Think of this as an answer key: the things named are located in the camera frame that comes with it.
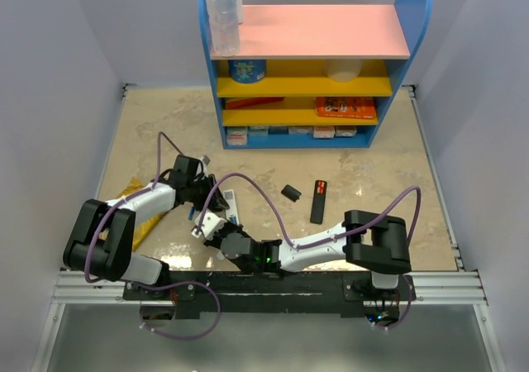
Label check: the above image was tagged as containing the white remote control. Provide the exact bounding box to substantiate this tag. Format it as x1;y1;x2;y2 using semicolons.
222;189;240;225

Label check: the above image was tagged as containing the black battery cover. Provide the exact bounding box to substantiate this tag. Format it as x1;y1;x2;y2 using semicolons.
281;184;301;203

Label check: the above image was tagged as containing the black remote control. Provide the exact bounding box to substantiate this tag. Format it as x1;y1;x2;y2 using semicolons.
310;179;327;224

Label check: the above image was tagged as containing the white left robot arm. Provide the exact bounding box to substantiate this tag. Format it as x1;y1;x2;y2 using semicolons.
63;155;228;299

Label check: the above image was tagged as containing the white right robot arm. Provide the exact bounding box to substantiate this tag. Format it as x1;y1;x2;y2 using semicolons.
192;210;412;300

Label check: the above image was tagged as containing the red white tissue pack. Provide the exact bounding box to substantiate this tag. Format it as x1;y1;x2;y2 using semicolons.
226;126;248;146

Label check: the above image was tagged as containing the yellow chips bag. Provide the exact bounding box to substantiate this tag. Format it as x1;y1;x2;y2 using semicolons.
106;177;174;251

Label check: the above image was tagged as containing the green tissue pack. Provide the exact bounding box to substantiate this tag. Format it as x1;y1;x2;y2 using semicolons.
248;126;269;137

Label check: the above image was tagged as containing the blue tissue pack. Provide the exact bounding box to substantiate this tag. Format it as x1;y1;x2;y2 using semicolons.
269;126;288;135

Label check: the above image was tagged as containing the red flat book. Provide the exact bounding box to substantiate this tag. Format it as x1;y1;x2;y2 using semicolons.
225;97;284;110

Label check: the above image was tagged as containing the red tissue pack right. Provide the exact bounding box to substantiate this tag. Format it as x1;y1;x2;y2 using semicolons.
312;126;336;139

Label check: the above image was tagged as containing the blue cartoon can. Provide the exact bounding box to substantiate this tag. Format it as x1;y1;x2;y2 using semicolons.
228;60;267;84

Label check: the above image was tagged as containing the white tissue pack right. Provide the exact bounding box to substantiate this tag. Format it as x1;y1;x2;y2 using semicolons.
335;126;357;137

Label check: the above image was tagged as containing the blue shelf unit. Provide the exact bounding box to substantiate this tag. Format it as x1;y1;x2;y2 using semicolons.
198;0;432;149

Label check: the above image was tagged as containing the orange box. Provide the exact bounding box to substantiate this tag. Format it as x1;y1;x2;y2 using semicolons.
314;97;377;120

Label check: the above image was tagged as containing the clear plastic bottle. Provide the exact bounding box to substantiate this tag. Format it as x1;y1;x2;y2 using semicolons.
206;0;240;57

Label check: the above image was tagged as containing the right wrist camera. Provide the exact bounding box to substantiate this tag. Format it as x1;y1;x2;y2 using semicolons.
191;210;227;241

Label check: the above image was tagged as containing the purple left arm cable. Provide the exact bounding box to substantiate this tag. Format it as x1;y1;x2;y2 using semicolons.
83;131;185;284

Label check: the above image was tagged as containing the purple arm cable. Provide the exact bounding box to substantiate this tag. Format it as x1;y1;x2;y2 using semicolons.
197;172;422;251
83;131;185;284

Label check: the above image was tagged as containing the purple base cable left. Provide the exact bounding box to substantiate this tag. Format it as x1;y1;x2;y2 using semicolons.
139;280;223;341

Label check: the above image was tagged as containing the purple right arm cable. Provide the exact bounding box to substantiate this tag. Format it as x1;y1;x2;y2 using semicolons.
197;172;422;251

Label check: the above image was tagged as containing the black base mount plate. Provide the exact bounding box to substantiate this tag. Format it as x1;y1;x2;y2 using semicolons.
123;271;417;322

